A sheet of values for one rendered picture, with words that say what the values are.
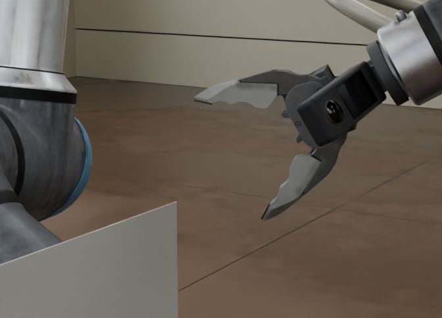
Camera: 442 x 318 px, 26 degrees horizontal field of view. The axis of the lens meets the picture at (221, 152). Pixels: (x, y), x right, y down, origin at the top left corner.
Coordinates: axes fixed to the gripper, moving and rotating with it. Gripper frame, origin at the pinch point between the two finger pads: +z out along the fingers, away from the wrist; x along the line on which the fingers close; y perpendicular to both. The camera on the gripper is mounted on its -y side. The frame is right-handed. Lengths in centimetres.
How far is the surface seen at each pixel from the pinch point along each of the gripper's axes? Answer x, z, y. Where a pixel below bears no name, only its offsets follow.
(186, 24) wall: 48, 182, 803
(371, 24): 3, -18, 47
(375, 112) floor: -96, 53, 681
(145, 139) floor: -18, 188, 540
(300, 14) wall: 3, 77, 758
